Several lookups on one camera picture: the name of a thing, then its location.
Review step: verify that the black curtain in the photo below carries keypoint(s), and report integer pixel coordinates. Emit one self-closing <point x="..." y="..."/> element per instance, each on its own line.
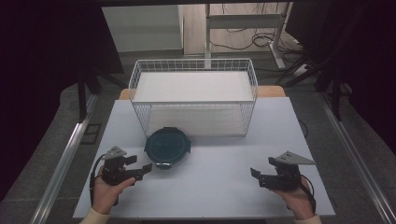
<point x="367" y="62"/>
<point x="37" y="62"/>

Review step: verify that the black metal stand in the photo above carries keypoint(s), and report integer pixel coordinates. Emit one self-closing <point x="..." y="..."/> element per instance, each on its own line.
<point x="82" y="99"/>
<point x="336" y="99"/>

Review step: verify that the person's left hand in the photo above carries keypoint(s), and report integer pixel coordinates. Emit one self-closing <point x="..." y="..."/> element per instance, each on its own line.
<point x="106" y="196"/>

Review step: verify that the white power strip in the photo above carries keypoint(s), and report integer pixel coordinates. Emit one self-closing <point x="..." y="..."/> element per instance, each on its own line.
<point x="300" y="69"/>

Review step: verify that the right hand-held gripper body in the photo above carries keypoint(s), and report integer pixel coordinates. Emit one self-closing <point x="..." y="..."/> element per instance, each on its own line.
<point x="285" y="177"/>

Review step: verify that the wooden table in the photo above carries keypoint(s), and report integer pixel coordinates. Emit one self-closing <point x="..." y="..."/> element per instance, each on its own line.
<point x="271" y="91"/>

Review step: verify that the aluminium rail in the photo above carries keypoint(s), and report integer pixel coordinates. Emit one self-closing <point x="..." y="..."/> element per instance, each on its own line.
<point x="63" y="161"/>
<point x="355" y="149"/>

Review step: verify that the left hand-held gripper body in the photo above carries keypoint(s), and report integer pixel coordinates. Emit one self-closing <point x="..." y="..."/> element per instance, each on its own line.
<point x="113" y="174"/>

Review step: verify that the person's right hand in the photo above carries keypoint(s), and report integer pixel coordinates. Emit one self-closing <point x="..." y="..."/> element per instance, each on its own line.
<point x="297" y="202"/>

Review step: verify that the dark teal round lidded container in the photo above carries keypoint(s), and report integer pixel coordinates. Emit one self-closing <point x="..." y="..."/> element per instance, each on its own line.
<point x="167" y="146"/>

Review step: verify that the white desk frame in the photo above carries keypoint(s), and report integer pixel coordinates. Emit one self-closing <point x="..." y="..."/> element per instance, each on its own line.
<point x="246" y="21"/>

